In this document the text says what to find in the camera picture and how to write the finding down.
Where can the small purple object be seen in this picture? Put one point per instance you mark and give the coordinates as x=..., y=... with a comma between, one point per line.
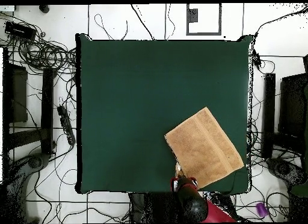
x=261, y=209

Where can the black upright bar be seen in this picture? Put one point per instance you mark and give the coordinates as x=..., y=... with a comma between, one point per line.
x=269, y=101

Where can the grey rectangular floor frame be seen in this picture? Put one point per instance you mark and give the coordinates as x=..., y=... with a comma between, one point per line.
x=203, y=34

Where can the flat black box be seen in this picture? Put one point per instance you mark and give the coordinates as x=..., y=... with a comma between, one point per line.
x=19, y=30

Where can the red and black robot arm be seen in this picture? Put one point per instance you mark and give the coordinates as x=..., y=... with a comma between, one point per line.
x=192, y=204

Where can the dark grey floor base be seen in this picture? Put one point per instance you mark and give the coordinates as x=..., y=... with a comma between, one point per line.
x=284, y=169

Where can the tan terry cloth towel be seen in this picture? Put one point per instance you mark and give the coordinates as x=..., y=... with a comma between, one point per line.
x=204, y=149

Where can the black metal stand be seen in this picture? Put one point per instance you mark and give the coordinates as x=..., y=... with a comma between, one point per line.
x=156, y=207

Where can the dark brown box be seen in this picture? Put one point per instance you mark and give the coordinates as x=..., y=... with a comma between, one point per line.
x=19, y=94

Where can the dark cabinet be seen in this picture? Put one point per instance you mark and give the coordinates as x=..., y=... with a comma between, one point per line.
x=292, y=101

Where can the dark green object on floor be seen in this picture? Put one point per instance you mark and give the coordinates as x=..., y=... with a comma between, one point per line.
x=300, y=190

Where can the black T-shaped floor stand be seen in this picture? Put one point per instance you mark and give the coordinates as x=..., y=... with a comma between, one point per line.
x=47, y=101

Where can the grey chair base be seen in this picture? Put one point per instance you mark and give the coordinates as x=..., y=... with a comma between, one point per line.
x=16, y=185

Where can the long black power strip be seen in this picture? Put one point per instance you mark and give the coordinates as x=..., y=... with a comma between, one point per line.
x=66, y=124

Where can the dark green table cloth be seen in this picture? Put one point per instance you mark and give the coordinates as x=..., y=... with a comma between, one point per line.
x=120, y=137

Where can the small round black object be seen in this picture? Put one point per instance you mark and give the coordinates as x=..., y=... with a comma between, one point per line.
x=44, y=9

